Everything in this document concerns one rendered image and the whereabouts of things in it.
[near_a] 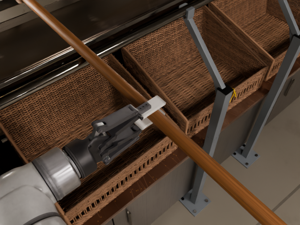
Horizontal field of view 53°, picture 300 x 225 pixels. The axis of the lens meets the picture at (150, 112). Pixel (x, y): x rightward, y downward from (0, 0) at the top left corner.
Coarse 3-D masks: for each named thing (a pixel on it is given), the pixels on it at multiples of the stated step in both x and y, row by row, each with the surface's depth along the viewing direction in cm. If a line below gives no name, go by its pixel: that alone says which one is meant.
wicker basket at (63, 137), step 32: (32, 96) 120; (64, 96) 130; (96, 96) 141; (0, 128) 116; (32, 128) 126; (64, 128) 136; (32, 160) 129; (128, 160) 129; (160, 160) 129; (96, 192) 105
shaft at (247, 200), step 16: (32, 0) 94; (48, 16) 89; (64, 32) 84; (80, 48) 80; (96, 64) 76; (112, 80) 72; (128, 96) 70; (160, 112) 66; (160, 128) 64; (176, 128) 63; (176, 144) 62; (192, 144) 60; (208, 160) 58; (224, 176) 56; (240, 192) 54; (256, 208) 52; (272, 224) 50
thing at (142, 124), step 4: (164, 112) 69; (140, 120) 68; (144, 120) 68; (148, 120) 68; (136, 124) 67; (140, 124) 67; (144, 124) 67; (148, 124) 67; (140, 128) 67; (144, 128) 67
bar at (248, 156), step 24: (192, 24) 101; (288, 24) 126; (120, 48) 88; (288, 48) 131; (72, 72) 81; (216, 72) 105; (288, 72) 140; (0, 96) 73; (24, 96) 75; (216, 96) 109; (216, 120) 116; (264, 120) 166; (216, 144) 132; (192, 192) 170
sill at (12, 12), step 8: (8, 0) 100; (16, 0) 100; (40, 0) 103; (48, 0) 105; (56, 0) 107; (0, 8) 97; (8, 8) 98; (16, 8) 99; (24, 8) 101; (0, 16) 97; (8, 16) 99; (16, 16) 101
